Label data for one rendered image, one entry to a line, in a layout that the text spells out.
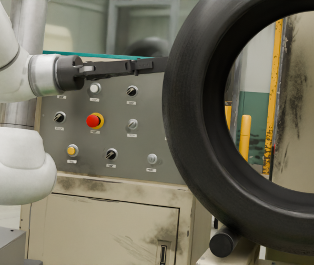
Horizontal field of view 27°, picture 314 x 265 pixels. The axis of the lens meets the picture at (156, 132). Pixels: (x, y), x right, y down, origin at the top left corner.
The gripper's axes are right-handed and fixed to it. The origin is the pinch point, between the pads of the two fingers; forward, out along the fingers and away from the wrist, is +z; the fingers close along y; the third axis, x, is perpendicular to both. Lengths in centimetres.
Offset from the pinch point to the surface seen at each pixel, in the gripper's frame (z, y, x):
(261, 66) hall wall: -71, 1022, -72
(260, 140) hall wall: -81, 1018, 55
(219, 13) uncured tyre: 15.7, -12.0, -7.1
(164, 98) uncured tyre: 3.6, -8.7, 7.2
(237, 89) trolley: -45, 477, -14
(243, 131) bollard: -103, 960, 37
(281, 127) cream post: 22.9, 25.9, 14.8
